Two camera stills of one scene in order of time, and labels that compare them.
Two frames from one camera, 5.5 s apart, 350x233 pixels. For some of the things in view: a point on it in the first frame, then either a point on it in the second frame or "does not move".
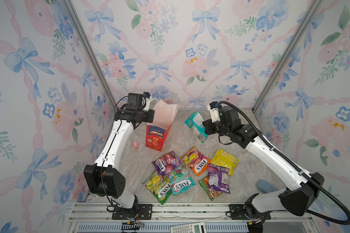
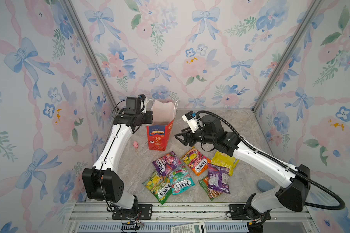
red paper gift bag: (157, 132) does not move
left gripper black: (150, 113) does not move
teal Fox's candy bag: (181, 181) does not move
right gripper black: (208, 125) → (186, 139)
